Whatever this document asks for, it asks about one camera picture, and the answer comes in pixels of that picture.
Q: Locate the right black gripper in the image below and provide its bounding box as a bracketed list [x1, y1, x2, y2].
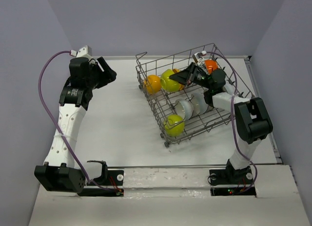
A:
[169, 61, 212, 90]

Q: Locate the grey wire dish rack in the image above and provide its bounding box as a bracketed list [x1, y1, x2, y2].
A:
[136, 43, 254, 147]

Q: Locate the green bowl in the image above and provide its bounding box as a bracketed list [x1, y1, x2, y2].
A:
[163, 114, 185, 137]
[160, 69, 185, 93]

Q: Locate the white bowl red rim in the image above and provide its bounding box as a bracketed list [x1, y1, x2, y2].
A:
[204, 59, 218, 74]

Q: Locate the white bowl stack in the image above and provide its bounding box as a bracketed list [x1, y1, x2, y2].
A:
[175, 99, 194, 121]

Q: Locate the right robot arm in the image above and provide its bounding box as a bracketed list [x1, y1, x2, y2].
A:
[170, 63, 273, 186]

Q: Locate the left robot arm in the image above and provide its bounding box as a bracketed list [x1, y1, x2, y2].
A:
[34, 57, 117, 193]

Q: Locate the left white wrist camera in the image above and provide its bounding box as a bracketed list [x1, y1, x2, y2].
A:
[69, 45, 92, 59]

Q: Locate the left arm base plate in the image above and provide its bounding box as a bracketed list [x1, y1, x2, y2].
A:
[78, 169, 124, 197]

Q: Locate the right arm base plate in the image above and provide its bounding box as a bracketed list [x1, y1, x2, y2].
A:
[207, 168, 256, 197]

